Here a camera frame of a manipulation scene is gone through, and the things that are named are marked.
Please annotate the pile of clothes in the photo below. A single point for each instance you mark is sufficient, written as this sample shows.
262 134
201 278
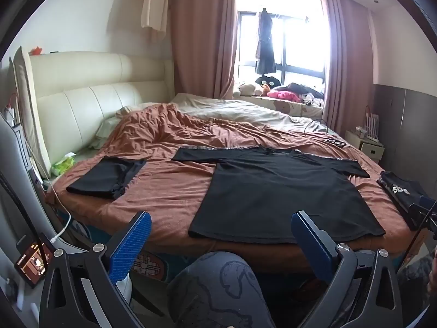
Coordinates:
297 94

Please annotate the black penguin plush toy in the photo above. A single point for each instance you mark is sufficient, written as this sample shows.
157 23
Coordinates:
268 81

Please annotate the pink curtain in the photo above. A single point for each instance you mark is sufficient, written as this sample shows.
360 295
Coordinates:
348 65

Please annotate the folded black shorts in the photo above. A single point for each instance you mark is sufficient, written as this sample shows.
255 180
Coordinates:
99 176

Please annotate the person's leg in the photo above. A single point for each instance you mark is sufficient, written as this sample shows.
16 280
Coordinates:
218 290

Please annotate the small dark patterned object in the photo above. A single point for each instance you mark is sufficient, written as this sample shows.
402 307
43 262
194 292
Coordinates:
335 142

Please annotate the small dark waste bin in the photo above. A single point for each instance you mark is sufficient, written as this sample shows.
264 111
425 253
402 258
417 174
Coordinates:
17 177

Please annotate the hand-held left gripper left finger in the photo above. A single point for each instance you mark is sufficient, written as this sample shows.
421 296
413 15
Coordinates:
131 242

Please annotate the white plush toy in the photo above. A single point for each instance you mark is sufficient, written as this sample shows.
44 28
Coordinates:
247 89

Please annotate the brown blanket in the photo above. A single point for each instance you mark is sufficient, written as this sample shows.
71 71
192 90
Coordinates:
170 181

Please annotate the wooden nightstand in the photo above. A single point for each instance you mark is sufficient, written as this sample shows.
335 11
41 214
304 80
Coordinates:
205 41

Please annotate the white desktop rack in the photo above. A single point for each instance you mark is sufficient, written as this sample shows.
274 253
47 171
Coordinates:
372 123

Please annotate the smartphone with lit screen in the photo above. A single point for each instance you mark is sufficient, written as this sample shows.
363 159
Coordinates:
32 261

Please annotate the cream leather headboard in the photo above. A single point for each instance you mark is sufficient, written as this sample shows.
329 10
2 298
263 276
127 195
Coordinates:
85 102

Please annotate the window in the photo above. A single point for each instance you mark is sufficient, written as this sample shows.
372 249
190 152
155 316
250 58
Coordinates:
297 41

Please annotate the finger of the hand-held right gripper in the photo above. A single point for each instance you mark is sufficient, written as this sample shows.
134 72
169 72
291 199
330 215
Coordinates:
428 202
425 217

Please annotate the beige duvet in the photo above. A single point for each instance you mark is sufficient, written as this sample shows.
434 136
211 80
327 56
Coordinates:
239 109

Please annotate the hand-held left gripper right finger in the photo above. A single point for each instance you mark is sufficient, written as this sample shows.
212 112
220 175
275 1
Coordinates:
312 246

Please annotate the cream upright cushion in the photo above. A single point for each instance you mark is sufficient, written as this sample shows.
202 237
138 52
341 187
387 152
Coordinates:
29 109

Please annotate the green tissue pack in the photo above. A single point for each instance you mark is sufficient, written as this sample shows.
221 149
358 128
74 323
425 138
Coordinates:
63 164

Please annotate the hanging white cloth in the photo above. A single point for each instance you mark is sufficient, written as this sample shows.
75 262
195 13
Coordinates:
155 3

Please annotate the cream nightstand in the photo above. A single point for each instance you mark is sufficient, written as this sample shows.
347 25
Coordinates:
370 148

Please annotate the hanging dark garment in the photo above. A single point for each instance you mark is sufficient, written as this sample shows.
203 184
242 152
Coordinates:
265 44

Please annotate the orange object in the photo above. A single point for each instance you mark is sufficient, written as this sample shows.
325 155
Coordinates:
36 51

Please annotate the white pillow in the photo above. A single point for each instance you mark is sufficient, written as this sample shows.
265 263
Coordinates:
107 131

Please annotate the folded black printed t-shirt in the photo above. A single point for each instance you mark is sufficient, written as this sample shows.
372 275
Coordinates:
397 189

